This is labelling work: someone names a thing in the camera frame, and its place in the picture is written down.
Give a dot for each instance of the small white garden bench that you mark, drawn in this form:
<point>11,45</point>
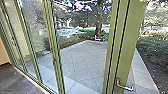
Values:
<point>97,37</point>

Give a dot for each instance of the large garden tree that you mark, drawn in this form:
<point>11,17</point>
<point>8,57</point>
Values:
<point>98,26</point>

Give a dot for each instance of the green window wall frame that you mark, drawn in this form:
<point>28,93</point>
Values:
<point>28,50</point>

